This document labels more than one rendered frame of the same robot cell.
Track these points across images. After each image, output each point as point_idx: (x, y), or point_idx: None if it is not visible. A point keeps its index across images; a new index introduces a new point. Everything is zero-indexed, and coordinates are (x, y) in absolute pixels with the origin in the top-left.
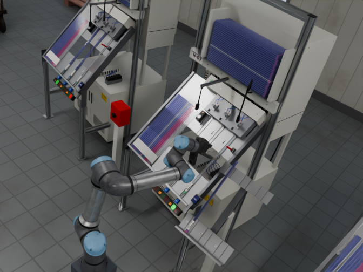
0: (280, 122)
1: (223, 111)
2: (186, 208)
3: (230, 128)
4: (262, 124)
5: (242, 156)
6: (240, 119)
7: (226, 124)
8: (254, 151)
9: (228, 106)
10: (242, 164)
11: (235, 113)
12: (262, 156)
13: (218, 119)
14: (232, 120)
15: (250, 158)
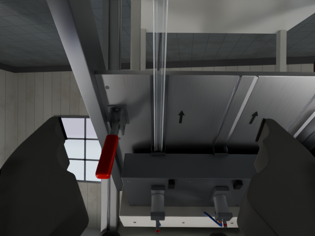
0: None
1: (239, 194)
2: None
3: (179, 180)
4: (119, 188)
5: (196, 14)
6: (168, 199)
7: (200, 180)
8: (188, 31)
9: (230, 203)
10: (179, 3)
11: (196, 202)
12: (130, 66)
13: (245, 180)
14: (191, 192)
15: (181, 19)
